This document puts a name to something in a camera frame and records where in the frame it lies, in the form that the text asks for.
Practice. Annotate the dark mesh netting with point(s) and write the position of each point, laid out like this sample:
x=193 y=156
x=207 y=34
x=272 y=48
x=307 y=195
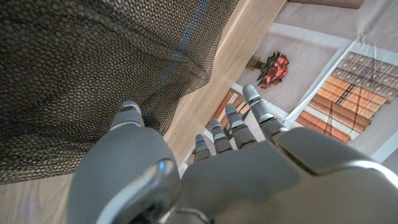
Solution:
x=93 y=62

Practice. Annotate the printed bookshelf backdrop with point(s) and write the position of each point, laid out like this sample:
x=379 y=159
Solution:
x=326 y=68

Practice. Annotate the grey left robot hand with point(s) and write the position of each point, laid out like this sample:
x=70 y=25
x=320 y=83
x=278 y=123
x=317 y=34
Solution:
x=248 y=186

